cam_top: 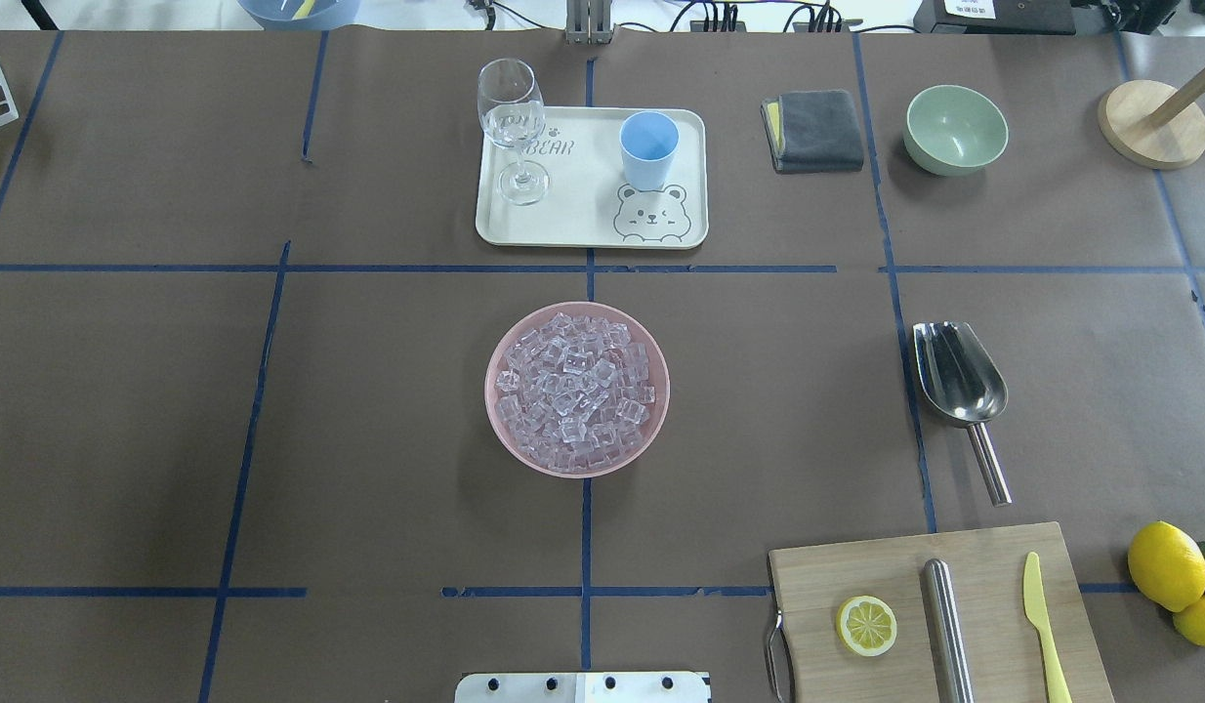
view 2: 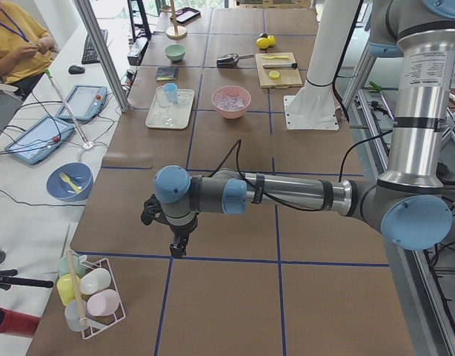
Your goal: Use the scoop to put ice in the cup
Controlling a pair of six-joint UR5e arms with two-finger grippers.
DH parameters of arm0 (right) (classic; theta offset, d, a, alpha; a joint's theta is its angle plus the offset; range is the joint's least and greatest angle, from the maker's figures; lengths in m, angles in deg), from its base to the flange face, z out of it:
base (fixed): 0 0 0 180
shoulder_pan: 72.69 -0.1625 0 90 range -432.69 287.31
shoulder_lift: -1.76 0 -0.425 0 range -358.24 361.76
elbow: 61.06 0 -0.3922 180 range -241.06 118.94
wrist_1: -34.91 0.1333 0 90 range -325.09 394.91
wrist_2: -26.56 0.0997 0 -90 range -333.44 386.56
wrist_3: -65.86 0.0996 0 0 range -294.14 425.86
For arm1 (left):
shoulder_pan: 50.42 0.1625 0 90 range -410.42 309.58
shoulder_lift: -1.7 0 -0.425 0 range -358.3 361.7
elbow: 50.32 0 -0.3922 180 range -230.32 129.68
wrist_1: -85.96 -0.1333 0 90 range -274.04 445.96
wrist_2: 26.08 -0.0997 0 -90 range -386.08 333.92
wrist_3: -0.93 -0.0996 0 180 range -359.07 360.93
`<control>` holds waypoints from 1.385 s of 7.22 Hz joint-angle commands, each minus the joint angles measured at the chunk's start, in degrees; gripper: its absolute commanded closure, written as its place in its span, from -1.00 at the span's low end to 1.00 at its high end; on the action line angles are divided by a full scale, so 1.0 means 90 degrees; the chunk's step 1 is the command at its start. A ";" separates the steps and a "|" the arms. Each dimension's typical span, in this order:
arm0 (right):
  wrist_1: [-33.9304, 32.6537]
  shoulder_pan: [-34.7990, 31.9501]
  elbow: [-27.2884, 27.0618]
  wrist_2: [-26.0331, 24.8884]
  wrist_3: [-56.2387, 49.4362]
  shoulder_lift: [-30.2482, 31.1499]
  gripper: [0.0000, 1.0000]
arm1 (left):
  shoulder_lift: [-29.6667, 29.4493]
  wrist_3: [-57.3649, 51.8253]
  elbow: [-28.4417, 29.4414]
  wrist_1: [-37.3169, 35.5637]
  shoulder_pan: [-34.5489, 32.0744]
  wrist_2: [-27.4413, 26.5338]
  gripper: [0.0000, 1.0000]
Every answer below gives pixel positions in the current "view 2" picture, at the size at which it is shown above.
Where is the yellow plastic knife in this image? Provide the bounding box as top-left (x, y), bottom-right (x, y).
top-left (261, 56), bottom-right (290, 60)

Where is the dark tray pink rim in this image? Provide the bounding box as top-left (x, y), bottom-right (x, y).
top-left (175, 7), bottom-right (201, 25)

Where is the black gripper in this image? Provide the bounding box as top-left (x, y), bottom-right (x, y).
top-left (141, 194), bottom-right (198, 259)

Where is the light blue cup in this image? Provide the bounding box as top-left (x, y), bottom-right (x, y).
top-left (163, 83), bottom-right (178, 103)

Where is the wooden paper towel stand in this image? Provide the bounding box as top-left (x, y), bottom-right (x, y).
top-left (165, 0), bottom-right (187, 40)

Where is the pink bowl with ice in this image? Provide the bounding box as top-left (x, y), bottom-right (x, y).
top-left (211, 85), bottom-right (251, 119)

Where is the green bowl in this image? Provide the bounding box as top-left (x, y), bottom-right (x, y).
top-left (165, 44), bottom-right (186, 62)

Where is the aluminium frame post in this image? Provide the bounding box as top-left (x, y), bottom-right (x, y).
top-left (74, 0), bottom-right (129, 113)

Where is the blue teach pendant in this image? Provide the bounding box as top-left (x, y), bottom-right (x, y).
top-left (4, 116), bottom-right (74, 165)
top-left (66, 85), bottom-right (108, 122)

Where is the black computer mouse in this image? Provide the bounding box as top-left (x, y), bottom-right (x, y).
top-left (68, 65), bottom-right (85, 75)

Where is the clear wine glass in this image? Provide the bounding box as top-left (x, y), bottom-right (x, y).
top-left (156, 87), bottom-right (172, 111)

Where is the white wire cup rack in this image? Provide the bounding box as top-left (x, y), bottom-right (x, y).
top-left (58, 249), bottom-right (126, 340)

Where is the pink cup in rack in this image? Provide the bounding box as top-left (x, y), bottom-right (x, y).
top-left (87, 289), bottom-right (120, 317)

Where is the wooden cutting board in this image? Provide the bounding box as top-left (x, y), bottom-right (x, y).
top-left (255, 53), bottom-right (303, 88)

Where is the grey cup in rack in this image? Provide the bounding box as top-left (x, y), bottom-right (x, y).
top-left (64, 300), bottom-right (87, 332)

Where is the white rod green tip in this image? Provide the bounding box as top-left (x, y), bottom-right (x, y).
top-left (44, 68), bottom-right (94, 150)

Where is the grey yellow sponge cloth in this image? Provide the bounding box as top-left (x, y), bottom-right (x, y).
top-left (156, 66), bottom-right (179, 82)

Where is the white cup in rack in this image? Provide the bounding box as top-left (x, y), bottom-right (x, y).
top-left (79, 268), bottom-right (112, 295)

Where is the yellow lemon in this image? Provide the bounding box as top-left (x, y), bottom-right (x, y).
top-left (256, 37), bottom-right (270, 50)
top-left (267, 35), bottom-right (276, 47)

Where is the black keyboard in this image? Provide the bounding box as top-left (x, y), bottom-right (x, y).
top-left (81, 34), bottom-right (100, 65)

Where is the yellow plastic fork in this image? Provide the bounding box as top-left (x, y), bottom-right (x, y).
top-left (59, 172), bottom-right (81, 194)

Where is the near blue teach pendant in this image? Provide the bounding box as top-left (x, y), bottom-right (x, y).
top-left (4, 116), bottom-right (74, 165)

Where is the red cylinder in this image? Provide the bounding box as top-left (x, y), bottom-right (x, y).
top-left (0, 308), bottom-right (40, 337)

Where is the green cup in rack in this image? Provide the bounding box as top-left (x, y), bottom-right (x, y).
top-left (58, 255), bottom-right (86, 278)

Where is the person in yellow shirt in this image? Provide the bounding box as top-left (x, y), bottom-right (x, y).
top-left (0, 1), bottom-right (56, 98)

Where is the blue bowl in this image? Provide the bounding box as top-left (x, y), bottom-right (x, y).
top-left (46, 162), bottom-right (93, 202)

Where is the steel ice scoop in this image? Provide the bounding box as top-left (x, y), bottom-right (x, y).
top-left (216, 53), bottom-right (255, 67)

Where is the yellow cup in rack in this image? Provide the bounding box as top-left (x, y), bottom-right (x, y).
top-left (56, 274), bottom-right (76, 306)

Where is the cream serving tray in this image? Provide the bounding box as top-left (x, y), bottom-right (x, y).
top-left (145, 89), bottom-right (195, 130)

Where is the far blue teach pendant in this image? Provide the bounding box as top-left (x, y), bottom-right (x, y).
top-left (66, 85), bottom-right (108, 122)

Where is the lemon half slice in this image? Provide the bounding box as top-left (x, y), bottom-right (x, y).
top-left (268, 70), bottom-right (281, 80)

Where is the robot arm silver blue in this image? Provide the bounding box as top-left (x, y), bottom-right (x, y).
top-left (141, 1), bottom-right (455, 258)

